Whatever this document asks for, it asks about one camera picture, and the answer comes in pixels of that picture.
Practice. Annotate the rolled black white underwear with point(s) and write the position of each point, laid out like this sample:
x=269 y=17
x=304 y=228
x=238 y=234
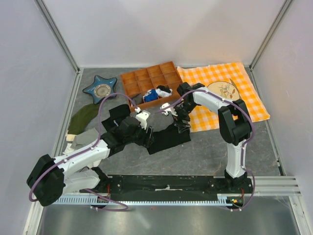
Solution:
x=163 y=91

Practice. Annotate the olive green underwear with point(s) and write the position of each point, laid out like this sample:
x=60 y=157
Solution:
x=80 y=120

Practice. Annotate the black underwear with logo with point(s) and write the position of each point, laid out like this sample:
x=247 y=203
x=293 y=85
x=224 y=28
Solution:
x=117 y=115

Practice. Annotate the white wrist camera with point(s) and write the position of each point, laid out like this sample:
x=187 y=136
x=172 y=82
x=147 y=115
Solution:
x=167 y=109
x=142 y=116

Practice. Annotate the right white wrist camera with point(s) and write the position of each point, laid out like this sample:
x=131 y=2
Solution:
x=167 y=109

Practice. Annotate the left aluminium frame post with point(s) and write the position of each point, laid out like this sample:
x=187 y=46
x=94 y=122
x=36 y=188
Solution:
x=57 y=34

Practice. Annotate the grey underwear on table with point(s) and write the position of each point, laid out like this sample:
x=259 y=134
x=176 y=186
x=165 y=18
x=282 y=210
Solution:
x=84 y=138

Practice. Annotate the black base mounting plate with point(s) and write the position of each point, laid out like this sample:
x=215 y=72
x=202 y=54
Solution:
x=152 y=188

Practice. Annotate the aluminium frame post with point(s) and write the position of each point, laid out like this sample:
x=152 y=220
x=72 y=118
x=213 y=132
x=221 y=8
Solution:
x=57 y=34
x=270 y=33

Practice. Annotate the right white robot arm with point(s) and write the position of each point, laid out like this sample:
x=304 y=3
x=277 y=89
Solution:
x=233 y=119

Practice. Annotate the grey slotted cable duct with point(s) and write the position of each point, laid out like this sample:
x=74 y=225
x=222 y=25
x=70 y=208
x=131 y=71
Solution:
x=91 y=199

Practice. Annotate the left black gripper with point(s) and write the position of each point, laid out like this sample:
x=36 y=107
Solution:
x=146 y=140

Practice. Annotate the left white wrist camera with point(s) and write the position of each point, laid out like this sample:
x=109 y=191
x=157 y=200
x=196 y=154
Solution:
x=142 y=116

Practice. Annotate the blue star-shaped dish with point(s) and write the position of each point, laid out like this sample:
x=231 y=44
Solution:
x=100 y=88

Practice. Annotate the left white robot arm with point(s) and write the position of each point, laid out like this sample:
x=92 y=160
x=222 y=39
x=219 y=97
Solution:
x=79 y=170

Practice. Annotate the orange checkered tablecloth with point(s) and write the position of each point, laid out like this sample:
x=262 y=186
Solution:
x=201 y=118

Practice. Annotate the rolled grey underwear in tray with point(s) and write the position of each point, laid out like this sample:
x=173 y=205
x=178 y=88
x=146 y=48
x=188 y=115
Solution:
x=138 y=99

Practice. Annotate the white cloth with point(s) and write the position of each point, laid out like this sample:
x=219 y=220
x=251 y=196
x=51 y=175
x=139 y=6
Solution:
x=68 y=149

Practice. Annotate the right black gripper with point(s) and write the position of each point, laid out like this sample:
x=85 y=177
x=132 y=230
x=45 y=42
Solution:
x=181 y=129

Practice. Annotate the rolled blue underwear in tray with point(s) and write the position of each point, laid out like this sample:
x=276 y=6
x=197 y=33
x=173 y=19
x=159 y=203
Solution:
x=150 y=95

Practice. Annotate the beige decorated plate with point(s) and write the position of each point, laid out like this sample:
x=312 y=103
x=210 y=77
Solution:
x=225 y=89

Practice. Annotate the right aluminium frame post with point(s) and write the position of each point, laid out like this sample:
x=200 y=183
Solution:
x=270 y=33

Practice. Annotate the orange compartment organizer tray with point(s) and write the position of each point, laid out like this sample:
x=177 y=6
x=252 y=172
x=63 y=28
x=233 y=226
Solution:
x=142 y=80

